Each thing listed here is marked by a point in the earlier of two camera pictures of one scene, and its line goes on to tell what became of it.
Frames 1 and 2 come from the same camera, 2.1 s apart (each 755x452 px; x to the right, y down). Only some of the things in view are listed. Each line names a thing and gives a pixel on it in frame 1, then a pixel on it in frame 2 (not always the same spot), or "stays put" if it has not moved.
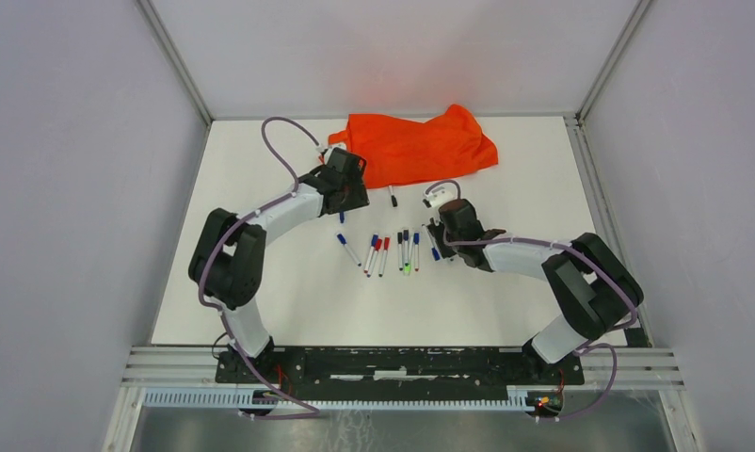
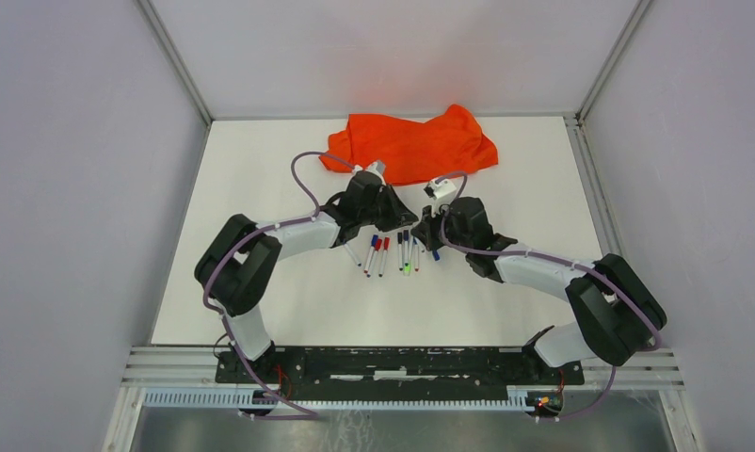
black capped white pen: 400,252 stays put
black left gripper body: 355,196 → 385,214
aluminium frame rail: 638,369 stays put
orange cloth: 396,151 stays put
